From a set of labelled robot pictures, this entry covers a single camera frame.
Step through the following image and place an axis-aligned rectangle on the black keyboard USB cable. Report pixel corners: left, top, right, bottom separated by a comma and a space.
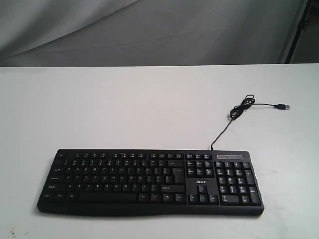
210, 94, 291, 151

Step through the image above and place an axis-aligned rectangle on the black acer keyboard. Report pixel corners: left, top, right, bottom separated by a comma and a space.
37, 149, 264, 216

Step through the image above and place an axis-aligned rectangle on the grey backdrop cloth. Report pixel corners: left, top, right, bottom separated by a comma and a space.
0, 0, 306, 67

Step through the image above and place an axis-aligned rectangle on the black stand pole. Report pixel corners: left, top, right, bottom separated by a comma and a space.
285, 0, 319, 64

